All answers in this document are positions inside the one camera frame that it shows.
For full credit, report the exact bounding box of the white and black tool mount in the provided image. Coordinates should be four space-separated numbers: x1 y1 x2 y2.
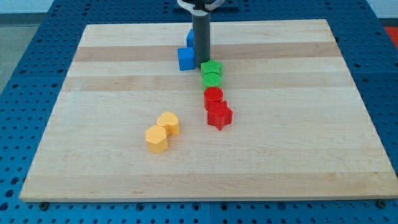
177 0 224 16

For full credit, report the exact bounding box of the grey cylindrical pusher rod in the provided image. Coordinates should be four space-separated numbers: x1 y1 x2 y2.
192 14 211 68

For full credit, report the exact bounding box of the blue triangle block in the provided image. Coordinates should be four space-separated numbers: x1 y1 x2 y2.
186 29 194 48

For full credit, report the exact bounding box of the blue cube block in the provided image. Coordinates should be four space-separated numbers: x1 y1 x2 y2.
177 47 195 71

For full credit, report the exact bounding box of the green star block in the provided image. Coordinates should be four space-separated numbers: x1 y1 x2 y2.
200 59 223 77

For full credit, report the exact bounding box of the green cylinder block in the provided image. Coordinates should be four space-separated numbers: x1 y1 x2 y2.
202 73 221 90

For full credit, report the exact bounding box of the red cylinder block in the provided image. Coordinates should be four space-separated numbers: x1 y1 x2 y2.
203 86 224 111

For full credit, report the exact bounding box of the red star block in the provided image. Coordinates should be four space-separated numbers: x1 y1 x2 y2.
207 101 233 131

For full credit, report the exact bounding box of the yellow hexagon block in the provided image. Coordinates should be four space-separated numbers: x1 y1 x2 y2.
145 125 169 154

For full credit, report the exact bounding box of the wooden board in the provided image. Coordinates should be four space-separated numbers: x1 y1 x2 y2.
20 19 397 202

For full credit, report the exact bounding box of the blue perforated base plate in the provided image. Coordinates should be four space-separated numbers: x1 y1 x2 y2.
1 0 397 223

